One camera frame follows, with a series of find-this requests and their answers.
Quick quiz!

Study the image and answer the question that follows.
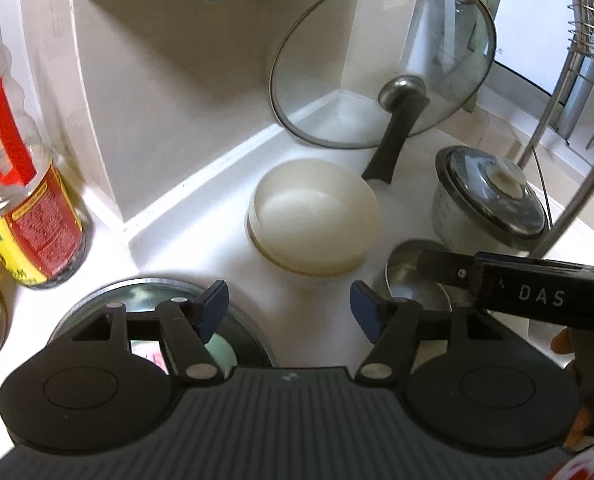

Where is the round stainless steel plate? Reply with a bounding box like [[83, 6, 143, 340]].
[[52, 276, 280, 377]]

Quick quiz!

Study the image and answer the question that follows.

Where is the metal dish rack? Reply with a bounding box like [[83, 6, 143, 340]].
[[517, 0, 594, 261]]

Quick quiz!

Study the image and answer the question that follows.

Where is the red-handled soy sauce bottle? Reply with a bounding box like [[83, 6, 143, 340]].
[[0, 35, 94, 289]]

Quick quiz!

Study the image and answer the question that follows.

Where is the green square plate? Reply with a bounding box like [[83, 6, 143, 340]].
[[204, 332, 239, 379]]

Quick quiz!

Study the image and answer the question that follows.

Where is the steel pot with lid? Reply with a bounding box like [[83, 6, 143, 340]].
[[431, 146, 548, 254]]

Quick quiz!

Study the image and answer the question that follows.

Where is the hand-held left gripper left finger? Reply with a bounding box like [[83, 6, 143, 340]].
[[69, 280, 230, 382]]

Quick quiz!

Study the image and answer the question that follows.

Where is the glass pot lid, black handle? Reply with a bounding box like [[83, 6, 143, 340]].
[[269, 0, 498, 184]]

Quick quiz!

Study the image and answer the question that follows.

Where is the stainless steel bowl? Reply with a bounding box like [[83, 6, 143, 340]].
[[384, 239, 474, 314]]

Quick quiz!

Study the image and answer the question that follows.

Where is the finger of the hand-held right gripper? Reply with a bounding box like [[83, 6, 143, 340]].
[[416, 247, 478, 293]]

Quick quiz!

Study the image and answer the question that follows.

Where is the person's right hand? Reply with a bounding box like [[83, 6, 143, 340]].
[[551, 326, 594, 452]]

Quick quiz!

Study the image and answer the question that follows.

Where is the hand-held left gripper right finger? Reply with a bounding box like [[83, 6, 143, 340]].
[[349, 280, 505, 382]]

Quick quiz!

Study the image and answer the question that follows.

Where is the pale yellow bowl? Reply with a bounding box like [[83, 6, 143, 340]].
[[248, 158, 382, 267]]

